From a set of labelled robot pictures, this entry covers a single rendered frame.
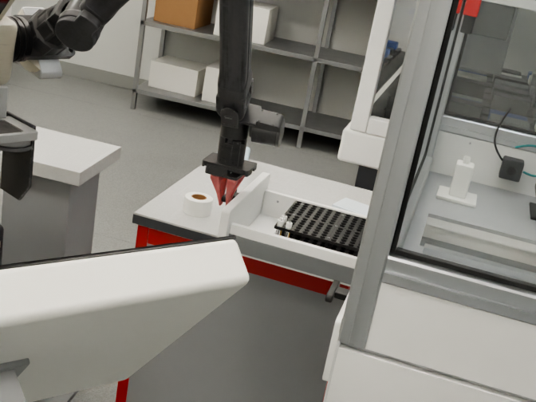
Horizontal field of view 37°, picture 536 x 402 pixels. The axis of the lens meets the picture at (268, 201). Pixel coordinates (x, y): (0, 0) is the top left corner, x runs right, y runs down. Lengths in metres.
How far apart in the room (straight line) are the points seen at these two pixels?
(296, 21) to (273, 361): 4.08
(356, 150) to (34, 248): 0.99
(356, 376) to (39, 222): 1.33
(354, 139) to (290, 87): 3.44
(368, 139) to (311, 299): 0.72
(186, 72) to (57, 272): 5.00
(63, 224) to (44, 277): 1.60
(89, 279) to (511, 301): 0.60
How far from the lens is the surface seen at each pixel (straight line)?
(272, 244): 1.58
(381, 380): 1.16
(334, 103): 5.84
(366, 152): 2.45
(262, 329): 1.94
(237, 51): 1.45
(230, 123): 1.57
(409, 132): 1.03
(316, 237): 1.59
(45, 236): 2.31
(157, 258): 0.72
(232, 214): 1.59
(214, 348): 2.01
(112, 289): 0.69
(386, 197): 1.06
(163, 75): 5.71
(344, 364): 1.16
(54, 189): 2.24
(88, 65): 6.33
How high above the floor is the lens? 1.50
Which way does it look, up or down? 20 degrees down
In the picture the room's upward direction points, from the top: 11 degrees clockwise
